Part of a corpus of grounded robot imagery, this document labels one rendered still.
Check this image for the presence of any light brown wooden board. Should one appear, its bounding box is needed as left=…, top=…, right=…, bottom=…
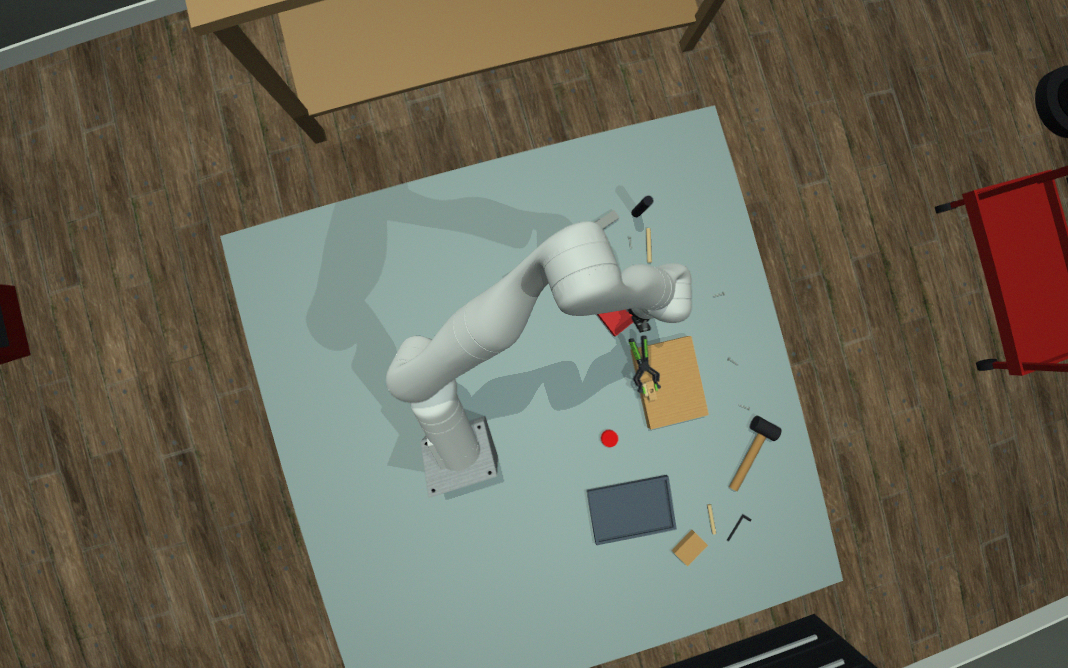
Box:
left=640, top=336, right=709, bottom=429

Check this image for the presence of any black cylinder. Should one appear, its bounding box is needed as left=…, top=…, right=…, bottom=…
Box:
left=631, top=195, right=653, bottom=217

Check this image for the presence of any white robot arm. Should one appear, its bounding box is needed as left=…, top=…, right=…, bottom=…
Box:
left=386, top=221, right=692, bottom=471

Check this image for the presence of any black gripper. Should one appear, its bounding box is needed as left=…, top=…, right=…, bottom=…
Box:
left=626, top=309, right=651, bottom=333

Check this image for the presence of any black mallet with wooden handle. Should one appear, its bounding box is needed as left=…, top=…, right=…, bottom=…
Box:
left=729, top=416, right=782, bottom=491

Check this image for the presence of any red open tray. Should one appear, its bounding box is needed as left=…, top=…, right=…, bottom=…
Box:
left=597, top=310, right=633, bottom=336

